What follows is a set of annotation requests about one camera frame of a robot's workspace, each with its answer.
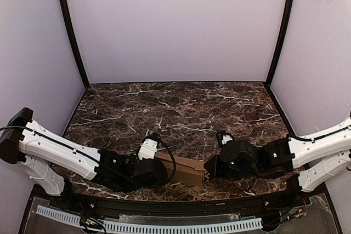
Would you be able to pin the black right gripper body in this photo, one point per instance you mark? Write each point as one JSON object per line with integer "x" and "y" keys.
{"x": 211, "y": 167}

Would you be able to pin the brown cardboard box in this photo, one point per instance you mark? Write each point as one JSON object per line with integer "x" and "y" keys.
{"x": 189, "y": 171}

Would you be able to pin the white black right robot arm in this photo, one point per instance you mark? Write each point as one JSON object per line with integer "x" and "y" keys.
{"x": 239, "y": 159}

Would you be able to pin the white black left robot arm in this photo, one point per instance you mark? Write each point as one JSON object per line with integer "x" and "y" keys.
{"x": 24, "y": 142}

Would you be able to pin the clear acrylic plate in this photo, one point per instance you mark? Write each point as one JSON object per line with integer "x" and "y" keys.
{"x": 313, "y": 217}

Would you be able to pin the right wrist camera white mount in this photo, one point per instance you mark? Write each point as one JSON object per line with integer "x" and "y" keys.
{"x": 223, "y": 137}

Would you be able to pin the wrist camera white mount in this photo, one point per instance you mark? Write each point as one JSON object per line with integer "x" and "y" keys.
{"x": 223, "y": 137}
{"x": 148, "y": 147}

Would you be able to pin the black front rail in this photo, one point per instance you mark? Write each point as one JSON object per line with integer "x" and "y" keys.
{"x": 261, "y": 198}

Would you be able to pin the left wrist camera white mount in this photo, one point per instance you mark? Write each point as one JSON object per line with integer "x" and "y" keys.
{"x": 148, "y": 147}

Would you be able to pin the white slotted cable duct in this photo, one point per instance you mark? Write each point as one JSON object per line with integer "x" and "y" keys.
{"x": 137, "y": 224}

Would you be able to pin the black right frame post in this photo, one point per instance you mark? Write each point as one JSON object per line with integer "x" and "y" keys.
{"x": 279, "y": 43}

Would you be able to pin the black frame post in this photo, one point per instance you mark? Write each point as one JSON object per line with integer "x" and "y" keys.
{"x": 73, "y": 42}
{"x": 279, "y": 43}

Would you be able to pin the black left frame post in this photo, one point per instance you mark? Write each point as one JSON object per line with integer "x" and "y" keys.
{"x": 73, "y": 42}

